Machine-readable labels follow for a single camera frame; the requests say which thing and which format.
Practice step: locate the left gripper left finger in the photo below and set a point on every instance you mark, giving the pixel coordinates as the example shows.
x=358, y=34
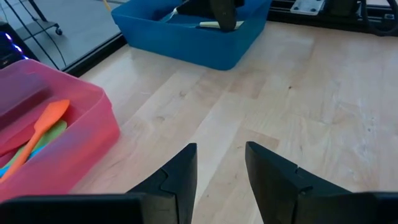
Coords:
x=180, y=177

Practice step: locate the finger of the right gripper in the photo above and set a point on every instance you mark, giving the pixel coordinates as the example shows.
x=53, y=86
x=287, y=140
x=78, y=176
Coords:
x=196, y=7
x=224, y=15

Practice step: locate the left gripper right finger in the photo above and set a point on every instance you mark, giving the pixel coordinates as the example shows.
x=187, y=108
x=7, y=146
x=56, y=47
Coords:
x=273, y=186

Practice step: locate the pink plastic bin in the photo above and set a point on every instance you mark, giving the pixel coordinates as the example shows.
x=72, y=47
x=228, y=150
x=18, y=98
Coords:
x=77, y=149

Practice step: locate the green silicone spatula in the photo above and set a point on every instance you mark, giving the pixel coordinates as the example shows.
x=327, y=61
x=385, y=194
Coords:
x=56, y=130

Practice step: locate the orange round-head spatula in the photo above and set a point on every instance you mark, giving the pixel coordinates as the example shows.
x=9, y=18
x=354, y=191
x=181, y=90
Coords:
x=49, y=115

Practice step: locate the blue plastic bin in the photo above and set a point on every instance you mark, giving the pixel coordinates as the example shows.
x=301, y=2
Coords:
x=186, y=46

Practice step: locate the silver mounting plate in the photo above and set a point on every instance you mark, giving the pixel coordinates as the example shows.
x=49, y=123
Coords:
x=308, y=6

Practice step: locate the grey computer cart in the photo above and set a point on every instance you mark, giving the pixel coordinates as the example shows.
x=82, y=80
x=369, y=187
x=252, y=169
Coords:
x=57, y=31

